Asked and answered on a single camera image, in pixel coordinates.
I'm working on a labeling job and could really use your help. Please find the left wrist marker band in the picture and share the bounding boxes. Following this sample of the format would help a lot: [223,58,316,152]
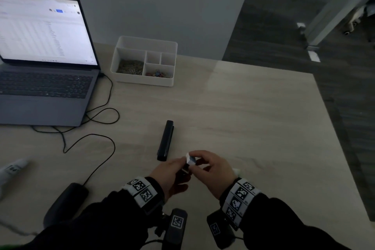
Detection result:
[121,176,160,209]

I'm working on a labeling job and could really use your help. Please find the white controller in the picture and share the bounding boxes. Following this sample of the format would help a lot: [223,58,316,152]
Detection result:
[0,158,29,198]

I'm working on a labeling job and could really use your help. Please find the grey cable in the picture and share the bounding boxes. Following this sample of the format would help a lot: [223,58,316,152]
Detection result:
[0,220,39,236]

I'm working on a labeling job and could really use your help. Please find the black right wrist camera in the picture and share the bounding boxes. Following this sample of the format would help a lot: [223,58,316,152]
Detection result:
[206,210,236,250]

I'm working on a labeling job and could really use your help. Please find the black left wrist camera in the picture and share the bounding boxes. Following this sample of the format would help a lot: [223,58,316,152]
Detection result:
[159,208,188,250]

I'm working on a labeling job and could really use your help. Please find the pile of coloured clips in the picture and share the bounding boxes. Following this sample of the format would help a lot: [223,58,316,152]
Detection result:
[145,71,172,78]

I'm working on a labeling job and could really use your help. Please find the pile of silver paper clips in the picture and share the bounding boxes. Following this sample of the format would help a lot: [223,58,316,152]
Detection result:
[117,59,144,75]

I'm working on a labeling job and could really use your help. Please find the person's left forearm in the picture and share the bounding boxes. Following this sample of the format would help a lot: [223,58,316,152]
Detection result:
[17,182,164,250]

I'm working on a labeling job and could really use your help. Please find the wrist marker band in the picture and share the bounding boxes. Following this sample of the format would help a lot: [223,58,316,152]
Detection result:
[221,178,261,229]
[121,176,160,209]

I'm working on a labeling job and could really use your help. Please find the grey laptop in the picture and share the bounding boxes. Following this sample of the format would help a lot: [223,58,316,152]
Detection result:
[0,0,102,127]

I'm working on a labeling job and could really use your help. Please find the black stapler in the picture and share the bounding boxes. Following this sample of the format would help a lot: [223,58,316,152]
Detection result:
[157,120,175,162]

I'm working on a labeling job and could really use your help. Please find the black oval pad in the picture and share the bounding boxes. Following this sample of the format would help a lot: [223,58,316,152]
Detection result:
[43,182,89,229]

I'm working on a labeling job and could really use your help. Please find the white organizer tray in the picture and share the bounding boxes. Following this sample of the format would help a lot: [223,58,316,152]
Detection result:
[110,36,179,87]

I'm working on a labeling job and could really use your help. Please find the right wrist marker band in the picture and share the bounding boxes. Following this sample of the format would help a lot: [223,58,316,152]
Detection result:
[221,178,261,229]

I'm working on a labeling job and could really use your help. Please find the grey door frame post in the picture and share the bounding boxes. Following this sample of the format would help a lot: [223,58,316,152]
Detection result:
[304,0,375,47]

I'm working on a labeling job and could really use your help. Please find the person's right hand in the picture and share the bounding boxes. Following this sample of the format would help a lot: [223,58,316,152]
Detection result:
[187,150,236,200]

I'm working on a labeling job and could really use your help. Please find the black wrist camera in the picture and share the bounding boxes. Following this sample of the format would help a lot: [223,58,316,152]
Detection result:
[159,208,188,250]
[206,210,236,250]

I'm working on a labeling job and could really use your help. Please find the office chair base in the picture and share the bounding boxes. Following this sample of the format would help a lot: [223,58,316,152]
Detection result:
[343,6,367,36]

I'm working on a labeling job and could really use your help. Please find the black cable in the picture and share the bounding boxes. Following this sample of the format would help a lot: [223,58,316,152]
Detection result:
[30,72,120,186]

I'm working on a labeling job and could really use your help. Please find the person's right forearm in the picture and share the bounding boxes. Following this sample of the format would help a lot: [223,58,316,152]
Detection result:
[234,193,352,250]

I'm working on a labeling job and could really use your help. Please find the person's left hand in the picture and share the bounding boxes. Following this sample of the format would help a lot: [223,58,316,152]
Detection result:
[148,156,191,202]

